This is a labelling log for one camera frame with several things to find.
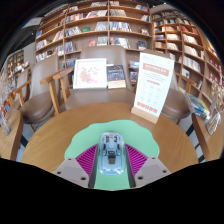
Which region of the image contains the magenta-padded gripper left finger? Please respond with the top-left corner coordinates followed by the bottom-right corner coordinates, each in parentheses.
top-left (53, 143), bottom-right (100, 189)

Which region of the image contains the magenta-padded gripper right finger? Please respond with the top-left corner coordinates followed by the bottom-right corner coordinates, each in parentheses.
top-left (123, 143), bottom-right (172, 189)

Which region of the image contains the transparent computer mouse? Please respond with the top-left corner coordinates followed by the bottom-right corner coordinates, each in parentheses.
top-left (98, 131), bottom-right (126, 176)

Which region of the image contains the green round mouse pad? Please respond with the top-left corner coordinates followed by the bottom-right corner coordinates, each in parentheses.
top-left (64, 119), bottom-right (160, 191)

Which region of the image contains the brown armchair with wooden arms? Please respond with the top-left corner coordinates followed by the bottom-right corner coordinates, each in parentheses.
top-left (9, 54), bottom-right (76, 133)
top-left (53, 44), bottom-right (148, 111)
top-left (143, 49), bottom-right (198, 125)

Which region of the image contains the white sign on wooden base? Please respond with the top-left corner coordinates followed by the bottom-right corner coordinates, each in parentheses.
top-left (130, 51), bottom-right (175, 125)

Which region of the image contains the colourful magazine stack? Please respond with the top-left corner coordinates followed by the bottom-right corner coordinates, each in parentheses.
top-left (184, 92), bottom-right (211, 119)

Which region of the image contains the white framed picture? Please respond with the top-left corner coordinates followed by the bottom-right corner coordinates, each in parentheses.
top-left (72, 57), bottom-right (108, 90)

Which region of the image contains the dark book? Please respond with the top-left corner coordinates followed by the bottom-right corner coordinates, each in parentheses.
top-left (106, 64), bottom-right (127, 90)

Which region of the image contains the small wooden bookshelf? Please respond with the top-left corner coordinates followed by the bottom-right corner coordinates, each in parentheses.
top-left (5, 49), bottom-right (26, 81)

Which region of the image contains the wooden bookshelf with books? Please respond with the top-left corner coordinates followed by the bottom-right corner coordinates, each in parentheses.
top-left (149, 8), bottom-right (224, 111)
top-left (34, 0), bottom-right (153, 71)

